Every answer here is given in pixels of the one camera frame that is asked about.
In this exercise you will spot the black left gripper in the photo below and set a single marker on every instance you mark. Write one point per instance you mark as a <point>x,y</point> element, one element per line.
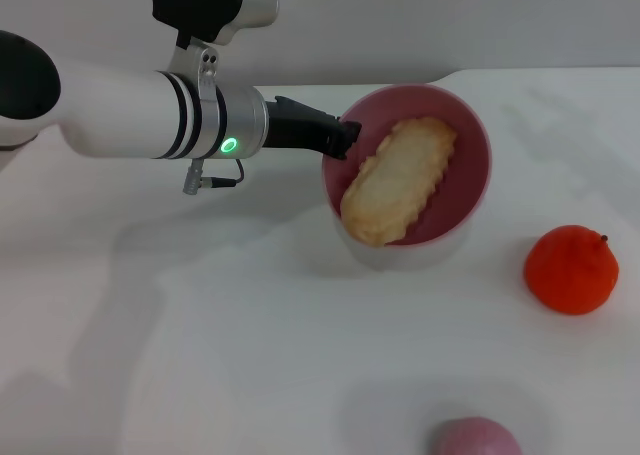
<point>300,125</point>

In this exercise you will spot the orange striped bread roll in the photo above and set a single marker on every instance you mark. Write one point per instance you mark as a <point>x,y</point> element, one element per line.
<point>395,185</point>

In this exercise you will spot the pink plastic bowl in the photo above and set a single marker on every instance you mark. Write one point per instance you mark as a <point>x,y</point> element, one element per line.
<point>460,175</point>

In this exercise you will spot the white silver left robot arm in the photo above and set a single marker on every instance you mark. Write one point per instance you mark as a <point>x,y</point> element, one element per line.
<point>125,120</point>

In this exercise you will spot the orange red pear-shaped bread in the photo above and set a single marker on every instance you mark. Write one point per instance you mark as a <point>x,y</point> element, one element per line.
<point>570,272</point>

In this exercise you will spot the pink round bread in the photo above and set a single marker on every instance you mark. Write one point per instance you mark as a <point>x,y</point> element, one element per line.
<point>477,440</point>

